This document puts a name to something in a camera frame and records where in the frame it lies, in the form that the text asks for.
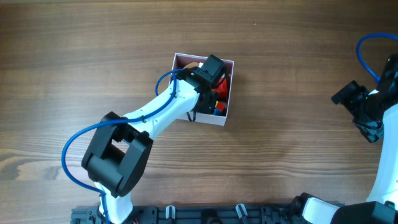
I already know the white cardboard box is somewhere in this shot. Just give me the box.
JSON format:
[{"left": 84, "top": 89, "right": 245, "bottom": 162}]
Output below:
[{"left": 172, "top": 53, "right": 234, "bottom": 126}]

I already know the brown plush toy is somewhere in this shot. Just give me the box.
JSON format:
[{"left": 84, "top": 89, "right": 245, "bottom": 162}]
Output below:
[{"left": 184, "top": 62, "right": 203, "bottom": 69}]

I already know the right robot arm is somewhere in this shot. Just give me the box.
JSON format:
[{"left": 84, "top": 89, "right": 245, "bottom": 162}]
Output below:
[{"left": 289, "top": 54, "right": 397, "bottom": 223}]

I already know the colourful two-by-two puzzle cube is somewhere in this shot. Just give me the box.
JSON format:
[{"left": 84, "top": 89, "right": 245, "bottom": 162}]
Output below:
[{"left": 213, "top": 101, "right": 227, "bottom": 116}]

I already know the red toy fire truck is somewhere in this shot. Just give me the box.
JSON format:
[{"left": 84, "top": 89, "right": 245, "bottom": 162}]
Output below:
[{"left": 212, "top": 77, "right": 229, "bottom": 101}]

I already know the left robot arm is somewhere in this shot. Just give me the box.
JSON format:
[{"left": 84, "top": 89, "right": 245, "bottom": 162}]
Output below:
[{"left": 81, "top": 55, "right": 228, "bottom": 223}]

